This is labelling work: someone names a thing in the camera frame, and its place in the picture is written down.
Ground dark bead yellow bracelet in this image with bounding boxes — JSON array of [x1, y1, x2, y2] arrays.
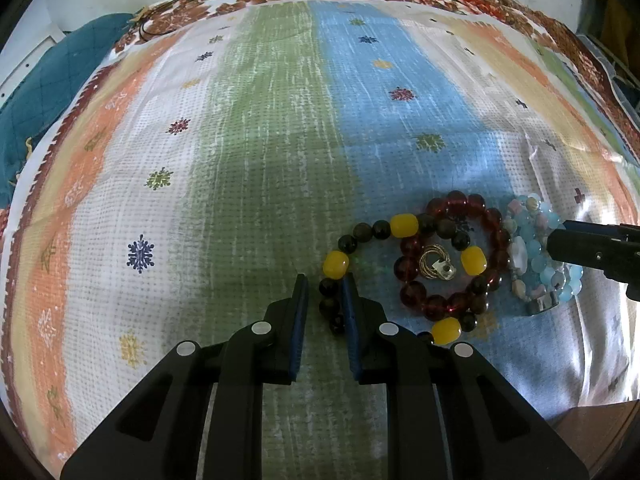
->
[[316, 212, 490, 347]]

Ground dark red bead bracelet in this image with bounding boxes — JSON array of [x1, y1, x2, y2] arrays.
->
[[392, 190, 512, 323]]

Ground white pink bead bracelet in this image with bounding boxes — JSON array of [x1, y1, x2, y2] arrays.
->
[[502, 193, 572, 317]]

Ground gold ring with charm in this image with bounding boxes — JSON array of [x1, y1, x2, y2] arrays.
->
[[418, 242, 458, 282]]

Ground striped colourful cloth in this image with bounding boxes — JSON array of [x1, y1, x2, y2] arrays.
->
[[1, 0, 639, 477]]

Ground teal quilted pillow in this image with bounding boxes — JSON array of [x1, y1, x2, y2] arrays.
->
[[1, 13, 131, 208]]

